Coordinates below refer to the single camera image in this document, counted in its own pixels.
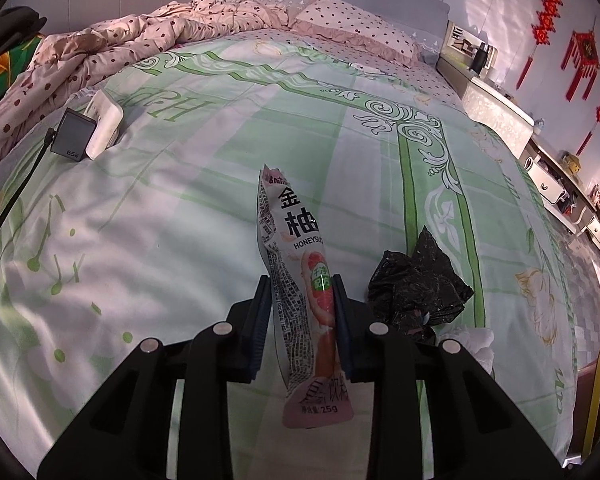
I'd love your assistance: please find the white box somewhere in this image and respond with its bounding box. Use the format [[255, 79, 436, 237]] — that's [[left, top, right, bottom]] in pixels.
[[82, 88, 125, 159]]

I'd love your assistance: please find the pink polka dot quilt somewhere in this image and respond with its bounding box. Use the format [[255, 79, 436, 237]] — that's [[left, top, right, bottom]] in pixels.
[[0, 0, 303, 182]]

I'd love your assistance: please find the pointed black plastic bag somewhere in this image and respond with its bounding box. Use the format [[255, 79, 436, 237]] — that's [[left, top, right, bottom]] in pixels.
[[367, 226, 476, 343]]

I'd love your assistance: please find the black cloth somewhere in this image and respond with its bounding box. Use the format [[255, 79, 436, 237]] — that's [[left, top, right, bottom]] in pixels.
[[0, 6, 49, 67]]

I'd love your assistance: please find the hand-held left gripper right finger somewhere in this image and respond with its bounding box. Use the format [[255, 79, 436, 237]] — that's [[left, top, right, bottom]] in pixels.
[[331, 274, 565, 480]]

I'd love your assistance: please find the black cable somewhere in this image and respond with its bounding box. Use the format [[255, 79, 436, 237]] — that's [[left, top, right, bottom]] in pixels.
[[0, 127, 57, 263]]

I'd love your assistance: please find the white drawer cabinet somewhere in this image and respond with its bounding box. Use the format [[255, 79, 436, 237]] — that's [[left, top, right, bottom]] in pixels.
[[521, 135, 600, 263]]

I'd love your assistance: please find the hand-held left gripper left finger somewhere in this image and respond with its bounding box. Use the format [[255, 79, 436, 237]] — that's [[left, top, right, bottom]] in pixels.
[[37, 275, 272, 480]]

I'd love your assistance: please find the white crumpled tissue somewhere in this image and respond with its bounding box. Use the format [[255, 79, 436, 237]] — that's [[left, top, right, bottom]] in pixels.
[[450, 326, 497, 375]]

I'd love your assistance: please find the black bottle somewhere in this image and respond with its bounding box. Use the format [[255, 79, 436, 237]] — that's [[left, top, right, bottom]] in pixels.
[[472, 42, 491, 74]]

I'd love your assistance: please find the green floral bedsheet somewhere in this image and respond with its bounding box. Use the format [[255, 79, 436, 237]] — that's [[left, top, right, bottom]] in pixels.
[[0, 27, 587, 476]]

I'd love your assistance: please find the red square knot decoration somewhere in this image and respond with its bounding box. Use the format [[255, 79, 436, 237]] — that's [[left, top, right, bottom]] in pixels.
[[559, 30, 600, 102]]

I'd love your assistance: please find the pink snack wrapper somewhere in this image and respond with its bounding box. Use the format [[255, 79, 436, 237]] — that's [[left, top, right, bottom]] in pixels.
[[257, 163, 356, 430]]

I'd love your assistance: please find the grey charger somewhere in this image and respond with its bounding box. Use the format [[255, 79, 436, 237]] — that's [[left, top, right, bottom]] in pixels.
[[49, 107, 97, 162]]

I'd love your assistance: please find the white nightstand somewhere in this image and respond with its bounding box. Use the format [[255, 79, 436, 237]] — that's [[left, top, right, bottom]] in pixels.
[[436, 20, 537, 159]]

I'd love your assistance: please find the polka dot pillow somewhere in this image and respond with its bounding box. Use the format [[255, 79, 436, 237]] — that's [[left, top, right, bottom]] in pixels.
[[291, 0, 424, 69]]

